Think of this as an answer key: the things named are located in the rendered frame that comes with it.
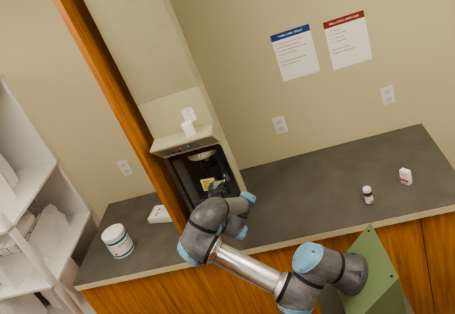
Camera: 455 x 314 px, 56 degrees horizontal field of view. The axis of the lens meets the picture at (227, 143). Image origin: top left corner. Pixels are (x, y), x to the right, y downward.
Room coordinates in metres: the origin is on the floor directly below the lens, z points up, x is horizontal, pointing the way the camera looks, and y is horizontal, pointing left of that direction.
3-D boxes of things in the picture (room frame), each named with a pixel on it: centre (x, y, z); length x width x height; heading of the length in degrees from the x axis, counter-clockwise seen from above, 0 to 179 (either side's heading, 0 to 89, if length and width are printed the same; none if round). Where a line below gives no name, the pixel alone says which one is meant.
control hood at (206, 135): (1.85, 0.19, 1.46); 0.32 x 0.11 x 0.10; 76
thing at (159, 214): (2.11, 0.51, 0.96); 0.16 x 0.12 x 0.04; 64
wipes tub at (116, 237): (1.95, 0.77, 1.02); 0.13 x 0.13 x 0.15
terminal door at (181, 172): (1.90, 0.18, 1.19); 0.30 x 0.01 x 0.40; 75
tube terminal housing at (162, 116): (2.03, 0.15, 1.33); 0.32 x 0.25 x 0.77; 76
